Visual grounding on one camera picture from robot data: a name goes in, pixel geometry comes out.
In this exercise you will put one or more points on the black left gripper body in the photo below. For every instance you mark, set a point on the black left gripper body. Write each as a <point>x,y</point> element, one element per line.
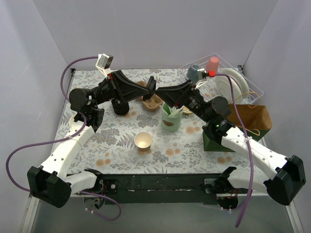
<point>114,87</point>

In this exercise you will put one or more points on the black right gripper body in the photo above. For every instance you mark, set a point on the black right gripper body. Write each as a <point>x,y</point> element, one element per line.
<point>191,92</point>

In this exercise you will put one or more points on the brown paper coffee cup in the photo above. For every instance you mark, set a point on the brown paper coffee cup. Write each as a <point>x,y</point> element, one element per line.
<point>143,141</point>

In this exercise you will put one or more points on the green paper bag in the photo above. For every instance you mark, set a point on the green paper bag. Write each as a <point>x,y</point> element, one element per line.
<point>257,121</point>

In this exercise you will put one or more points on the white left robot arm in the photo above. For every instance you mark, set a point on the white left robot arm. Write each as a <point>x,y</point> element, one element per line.
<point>50,181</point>

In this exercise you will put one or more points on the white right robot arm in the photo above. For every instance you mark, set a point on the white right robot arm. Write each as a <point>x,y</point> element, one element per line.
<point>282,178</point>

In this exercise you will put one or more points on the blue yellow patterned bowl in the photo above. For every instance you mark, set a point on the blue yellow patterned bowl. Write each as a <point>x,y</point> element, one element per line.
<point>186,110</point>

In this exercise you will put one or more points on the paper wrapped straw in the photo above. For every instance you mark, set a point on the paper wrapped straw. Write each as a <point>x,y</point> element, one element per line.
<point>175,112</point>

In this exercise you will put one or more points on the brown cardboard cup carrier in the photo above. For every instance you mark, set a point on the brown cardboard cup carrier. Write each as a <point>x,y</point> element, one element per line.
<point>152,104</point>

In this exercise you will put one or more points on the stack of black lids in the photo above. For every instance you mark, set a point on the stack of black lids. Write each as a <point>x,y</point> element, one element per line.
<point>120,109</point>

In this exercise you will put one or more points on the teal mug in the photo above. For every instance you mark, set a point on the teal mug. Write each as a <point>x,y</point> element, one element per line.
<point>192,73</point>

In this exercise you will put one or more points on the green straw holder cup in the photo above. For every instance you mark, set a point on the green straw holder cup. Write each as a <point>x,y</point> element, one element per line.
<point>169,124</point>

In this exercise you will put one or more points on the white plate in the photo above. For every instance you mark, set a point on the white plate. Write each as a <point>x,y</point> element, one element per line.
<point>240,81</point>
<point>224,88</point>

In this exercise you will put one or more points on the pink plastic cup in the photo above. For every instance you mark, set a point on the pink plastic cup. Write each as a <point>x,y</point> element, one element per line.
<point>213,64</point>

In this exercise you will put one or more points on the stack of brown paper cups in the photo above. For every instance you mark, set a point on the stack of brown paper cups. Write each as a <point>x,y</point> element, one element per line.
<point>72,120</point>

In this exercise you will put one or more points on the floral tablecloth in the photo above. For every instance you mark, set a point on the floral tablecloth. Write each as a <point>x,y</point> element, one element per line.
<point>112,149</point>

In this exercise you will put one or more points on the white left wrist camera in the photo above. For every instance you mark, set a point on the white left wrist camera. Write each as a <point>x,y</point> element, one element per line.
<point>103,63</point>

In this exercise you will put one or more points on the white wire dish rack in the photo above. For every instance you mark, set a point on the white wire dish rack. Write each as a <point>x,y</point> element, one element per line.
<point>230,80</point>

